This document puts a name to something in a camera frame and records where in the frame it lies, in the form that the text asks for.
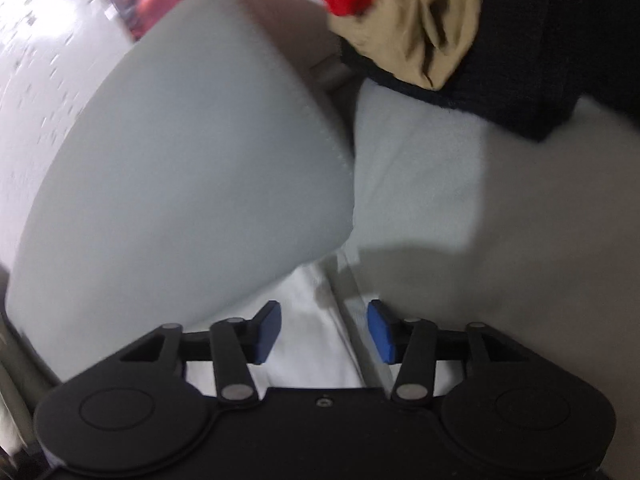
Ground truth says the beige garment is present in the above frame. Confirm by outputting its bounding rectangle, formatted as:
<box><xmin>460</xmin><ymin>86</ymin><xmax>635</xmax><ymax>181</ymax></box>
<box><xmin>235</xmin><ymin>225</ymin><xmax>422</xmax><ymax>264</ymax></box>
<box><xmin>327</xmin><ymin>0</ymin><xmax>487</xmax><ymax>92</ymax></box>

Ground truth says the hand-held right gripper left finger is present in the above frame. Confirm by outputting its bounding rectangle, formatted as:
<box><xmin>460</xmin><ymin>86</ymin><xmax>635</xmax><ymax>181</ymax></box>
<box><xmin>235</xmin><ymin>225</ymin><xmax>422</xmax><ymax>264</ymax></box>
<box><xmin>118</xmin><ymin>300</ymin><xmax>282</xmax><ymax>406</ymax></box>

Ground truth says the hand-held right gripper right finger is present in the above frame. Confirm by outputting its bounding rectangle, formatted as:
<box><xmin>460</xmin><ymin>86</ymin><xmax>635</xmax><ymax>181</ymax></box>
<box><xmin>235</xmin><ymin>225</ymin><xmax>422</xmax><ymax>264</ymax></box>
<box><xmin>366</xmin><ymin>299</ymin><xmax>532</xmax><ymax>407</ymax></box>

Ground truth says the red wall picture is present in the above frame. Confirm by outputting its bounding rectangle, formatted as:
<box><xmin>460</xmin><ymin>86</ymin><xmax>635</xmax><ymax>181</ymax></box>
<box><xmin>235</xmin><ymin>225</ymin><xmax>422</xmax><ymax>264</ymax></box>
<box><xmin>92</xmin><ymin>0</ymin><xmax>183</xmax><ymax>43</ymax></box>

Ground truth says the white cloth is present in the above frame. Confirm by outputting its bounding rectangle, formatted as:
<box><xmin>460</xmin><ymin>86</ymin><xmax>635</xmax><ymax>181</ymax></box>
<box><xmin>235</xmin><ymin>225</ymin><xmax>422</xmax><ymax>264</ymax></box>
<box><xmin>182</xmin><ymin>262</ymin><xmax>373</xmax><ymax>398</ymax></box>

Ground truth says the dark navy knit garment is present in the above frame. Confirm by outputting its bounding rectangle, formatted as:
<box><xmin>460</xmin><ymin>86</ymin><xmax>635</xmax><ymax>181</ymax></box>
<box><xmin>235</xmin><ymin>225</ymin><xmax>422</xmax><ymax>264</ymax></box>
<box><xmin>339</xmin><ymin>0</ymin><xmax>640</xmax><ymax>143</ymax></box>

